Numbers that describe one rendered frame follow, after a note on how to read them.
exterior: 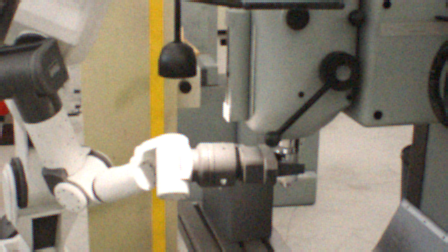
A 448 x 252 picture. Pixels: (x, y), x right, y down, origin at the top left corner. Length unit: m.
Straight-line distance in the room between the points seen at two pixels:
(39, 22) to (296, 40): 0.54
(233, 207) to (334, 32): 0.67
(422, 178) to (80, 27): 0.85
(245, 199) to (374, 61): 0.64
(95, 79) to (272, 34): 1.88
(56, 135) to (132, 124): 1.67
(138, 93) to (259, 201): 1.40
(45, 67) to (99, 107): 1.70
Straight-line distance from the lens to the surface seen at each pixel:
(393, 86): 1.32
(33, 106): 1.43
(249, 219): 1.81
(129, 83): 3.08
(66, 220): 1.99
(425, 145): 1.65
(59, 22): 1.47
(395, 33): 1.29
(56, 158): 1.50
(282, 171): 1.38
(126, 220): 3.29
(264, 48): 1.25
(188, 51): 1.26
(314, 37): 1.26
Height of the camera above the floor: 1.73
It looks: 18 degrees down
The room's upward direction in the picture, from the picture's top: 1 degrees clockwise
